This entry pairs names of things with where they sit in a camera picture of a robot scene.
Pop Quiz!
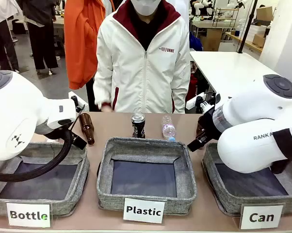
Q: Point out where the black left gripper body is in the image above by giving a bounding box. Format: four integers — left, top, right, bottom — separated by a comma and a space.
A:
68, 133, 88, 150

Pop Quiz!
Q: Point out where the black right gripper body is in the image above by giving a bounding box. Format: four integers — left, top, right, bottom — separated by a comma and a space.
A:
187, 108, 222, 152

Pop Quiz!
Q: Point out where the clear plastic bottle blue cap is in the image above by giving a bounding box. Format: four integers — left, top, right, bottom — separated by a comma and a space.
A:
161, 115, 177, 142

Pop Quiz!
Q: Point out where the person's right forearm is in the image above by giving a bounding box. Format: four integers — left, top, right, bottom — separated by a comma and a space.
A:
93, 70, 114, 107

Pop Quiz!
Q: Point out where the person's left forearm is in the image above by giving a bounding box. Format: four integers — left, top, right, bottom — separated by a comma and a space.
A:
171, 70, 191, 114

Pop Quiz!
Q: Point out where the grey fabric basket bottle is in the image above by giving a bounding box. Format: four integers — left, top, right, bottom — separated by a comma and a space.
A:
0, 142, 90, 217

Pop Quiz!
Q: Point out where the black drink can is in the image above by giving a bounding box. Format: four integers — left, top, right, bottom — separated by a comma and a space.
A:
131, 113, 146, 139

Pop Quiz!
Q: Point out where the grey fabric basket can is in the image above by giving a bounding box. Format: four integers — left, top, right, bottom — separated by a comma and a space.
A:
201, 142, 292, 216

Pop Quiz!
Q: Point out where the grey fabric basket plastic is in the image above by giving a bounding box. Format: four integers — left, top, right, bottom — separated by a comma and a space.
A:
96, 136, 198, 216

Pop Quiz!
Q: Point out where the white sign reading Can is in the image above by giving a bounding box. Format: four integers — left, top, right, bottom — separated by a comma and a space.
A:
240, 204, 285, 230

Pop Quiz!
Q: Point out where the person's right hand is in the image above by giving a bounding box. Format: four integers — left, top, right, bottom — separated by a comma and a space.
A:
95, 101, 113, 113

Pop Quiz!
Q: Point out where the white power strip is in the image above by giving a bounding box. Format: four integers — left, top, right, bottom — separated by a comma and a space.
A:
185, 93, 206, 109

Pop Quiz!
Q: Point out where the red object under table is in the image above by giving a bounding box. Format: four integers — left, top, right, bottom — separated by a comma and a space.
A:
188, 74, 198, 98

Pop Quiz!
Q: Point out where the white side table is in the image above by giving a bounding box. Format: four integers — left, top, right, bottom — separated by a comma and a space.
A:
189, 50, 282, 98

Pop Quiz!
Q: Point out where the blue chair back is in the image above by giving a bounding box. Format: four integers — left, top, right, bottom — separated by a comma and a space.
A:
189, 31, 203, 52

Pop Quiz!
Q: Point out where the person in white jacket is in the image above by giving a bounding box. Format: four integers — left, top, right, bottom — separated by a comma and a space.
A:
93, 0, 191, 114

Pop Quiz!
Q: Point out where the white sign reading Bottle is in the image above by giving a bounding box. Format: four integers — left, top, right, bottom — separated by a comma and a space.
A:
6, 202, 52, 229

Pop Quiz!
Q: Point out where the wooden workbench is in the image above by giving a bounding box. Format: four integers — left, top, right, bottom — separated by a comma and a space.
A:
225, 31, 263, 53

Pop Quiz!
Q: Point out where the white sign reading Plastic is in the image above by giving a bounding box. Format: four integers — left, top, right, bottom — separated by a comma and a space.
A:
123, 197, 166, 225

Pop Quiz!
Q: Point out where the orange jacket person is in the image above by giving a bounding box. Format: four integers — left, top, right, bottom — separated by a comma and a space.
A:
63, 0, 115, 90

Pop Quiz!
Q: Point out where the small cardboard box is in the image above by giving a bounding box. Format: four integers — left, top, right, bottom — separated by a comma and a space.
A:
252, 33, 267, 48

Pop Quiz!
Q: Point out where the black stand pole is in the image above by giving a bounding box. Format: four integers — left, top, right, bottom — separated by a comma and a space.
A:
236, 0, 258, 54

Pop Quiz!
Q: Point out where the bystander in black trousers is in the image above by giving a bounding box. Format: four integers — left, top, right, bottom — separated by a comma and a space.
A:
16, 0, 60, 75

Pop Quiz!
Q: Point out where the large cardboard box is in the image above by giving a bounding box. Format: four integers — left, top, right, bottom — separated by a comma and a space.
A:
256, 6, 274, 22

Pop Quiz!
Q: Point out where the bystander in white shirt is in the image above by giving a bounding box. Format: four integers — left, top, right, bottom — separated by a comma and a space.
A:
0, 0, 23, 73

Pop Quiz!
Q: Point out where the white face mask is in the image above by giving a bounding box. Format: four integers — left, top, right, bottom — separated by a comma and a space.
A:
131, 0, 162, 16

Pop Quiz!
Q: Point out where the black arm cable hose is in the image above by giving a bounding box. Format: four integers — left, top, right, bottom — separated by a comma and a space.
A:
0, 128, 73, 183

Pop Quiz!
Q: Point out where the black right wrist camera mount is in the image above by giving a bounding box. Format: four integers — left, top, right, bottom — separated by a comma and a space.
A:
195, 93, 217, 115

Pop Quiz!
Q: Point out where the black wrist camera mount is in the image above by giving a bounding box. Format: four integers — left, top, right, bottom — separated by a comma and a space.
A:
195, 93, 217, 115
70, 95, 86, 120

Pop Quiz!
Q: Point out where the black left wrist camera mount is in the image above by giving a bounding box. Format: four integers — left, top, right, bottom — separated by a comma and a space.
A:
70, 95, 86, 120

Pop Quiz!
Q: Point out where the black strap on arm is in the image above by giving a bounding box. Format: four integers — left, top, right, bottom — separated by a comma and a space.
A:
270, 128, 292, 175

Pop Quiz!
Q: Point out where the black wire rack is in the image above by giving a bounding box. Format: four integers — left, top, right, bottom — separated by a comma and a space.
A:
212, 6, 237, 28

